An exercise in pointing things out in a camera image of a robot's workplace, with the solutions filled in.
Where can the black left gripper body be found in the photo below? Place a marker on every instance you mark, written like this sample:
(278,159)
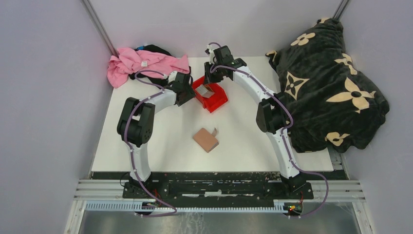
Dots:
(188,86)

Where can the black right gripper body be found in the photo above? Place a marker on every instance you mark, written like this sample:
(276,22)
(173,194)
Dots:
(215,63)

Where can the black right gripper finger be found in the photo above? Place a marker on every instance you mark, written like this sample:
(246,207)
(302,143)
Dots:
(208,75)
(216,76)

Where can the red plastic bin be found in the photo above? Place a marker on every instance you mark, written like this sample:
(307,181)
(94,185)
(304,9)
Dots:
(216,101)

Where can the tan leather card holder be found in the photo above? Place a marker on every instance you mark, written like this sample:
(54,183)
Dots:
(206,140)

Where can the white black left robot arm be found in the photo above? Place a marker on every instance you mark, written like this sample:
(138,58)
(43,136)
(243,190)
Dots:
(135,125)

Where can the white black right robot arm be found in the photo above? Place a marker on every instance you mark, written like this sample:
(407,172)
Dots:
(272,116)

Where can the stack of credit cards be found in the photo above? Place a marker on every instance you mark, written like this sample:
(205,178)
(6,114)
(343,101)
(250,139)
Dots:
(205,91)

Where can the black garment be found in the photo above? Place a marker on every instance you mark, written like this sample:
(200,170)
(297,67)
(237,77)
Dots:
(166,65)

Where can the pink cloth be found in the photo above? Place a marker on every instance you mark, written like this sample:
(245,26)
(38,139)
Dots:
(129,62)

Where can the black floral blanket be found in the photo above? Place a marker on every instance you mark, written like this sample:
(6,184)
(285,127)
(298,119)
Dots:
(332,103)

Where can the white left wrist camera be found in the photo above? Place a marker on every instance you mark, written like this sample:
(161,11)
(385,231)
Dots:
(168,79)

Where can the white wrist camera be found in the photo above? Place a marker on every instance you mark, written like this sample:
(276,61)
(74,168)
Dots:
(210,52)
(168,79)

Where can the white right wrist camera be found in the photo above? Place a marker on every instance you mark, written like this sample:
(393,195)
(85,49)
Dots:
(210,52)

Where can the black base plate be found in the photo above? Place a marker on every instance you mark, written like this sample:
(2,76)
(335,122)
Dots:
(263,184)

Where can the aluminium rail frame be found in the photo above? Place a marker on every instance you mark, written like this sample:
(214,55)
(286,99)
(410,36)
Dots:
(107,195)

